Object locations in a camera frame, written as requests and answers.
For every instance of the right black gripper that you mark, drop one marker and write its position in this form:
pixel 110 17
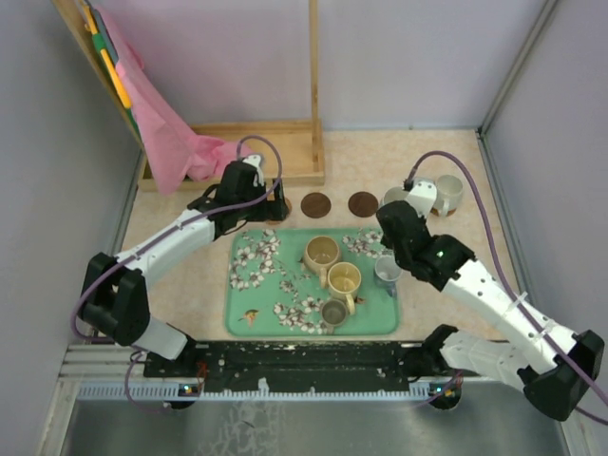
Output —
pixel 386 242

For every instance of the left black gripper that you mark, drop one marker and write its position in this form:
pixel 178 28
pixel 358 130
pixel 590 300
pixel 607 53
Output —
pixel 272 210

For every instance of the woven rattan coaster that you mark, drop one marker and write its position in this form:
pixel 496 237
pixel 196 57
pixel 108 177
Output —
pixel 289 211

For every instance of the light brown wooden coaster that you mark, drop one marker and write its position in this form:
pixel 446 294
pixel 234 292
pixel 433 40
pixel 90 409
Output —
pixel 443 211

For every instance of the small blue-grey cup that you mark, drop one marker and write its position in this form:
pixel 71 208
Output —
pixel 386 274

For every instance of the white grey mug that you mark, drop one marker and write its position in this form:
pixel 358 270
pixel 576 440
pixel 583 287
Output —
pixel 450 191

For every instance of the light blue mug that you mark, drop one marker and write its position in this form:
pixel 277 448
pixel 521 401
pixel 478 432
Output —
pixel 396 192

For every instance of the dark reddish wooden coaster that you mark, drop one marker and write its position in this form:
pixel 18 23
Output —
pixel 316 205

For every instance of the dark brown wooden coaster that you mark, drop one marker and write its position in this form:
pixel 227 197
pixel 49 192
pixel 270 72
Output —
pixel 363 204

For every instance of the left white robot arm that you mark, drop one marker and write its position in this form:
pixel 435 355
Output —
pixel 114 300

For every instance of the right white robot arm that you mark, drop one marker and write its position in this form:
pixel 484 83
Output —
pixel 550 364

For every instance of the small grey cup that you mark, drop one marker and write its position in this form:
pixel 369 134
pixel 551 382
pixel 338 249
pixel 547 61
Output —
pixel 333 314

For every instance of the wooden rack stand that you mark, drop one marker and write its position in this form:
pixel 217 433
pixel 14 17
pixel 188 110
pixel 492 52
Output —
pixel 300 142

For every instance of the pink cloth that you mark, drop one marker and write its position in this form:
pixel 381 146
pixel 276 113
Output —
pixel 173 150

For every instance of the yellow mug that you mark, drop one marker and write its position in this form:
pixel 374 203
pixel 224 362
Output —
pixel 344 280

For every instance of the green floral tray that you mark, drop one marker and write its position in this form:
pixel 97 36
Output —
pixel 271 293

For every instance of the beige mug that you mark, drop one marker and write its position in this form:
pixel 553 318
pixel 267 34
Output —
pixel 320 254

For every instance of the yellow green hanger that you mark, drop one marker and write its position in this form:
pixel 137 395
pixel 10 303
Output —
pixel 104 46

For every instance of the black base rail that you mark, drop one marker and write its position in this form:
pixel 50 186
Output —
pixel 324 367

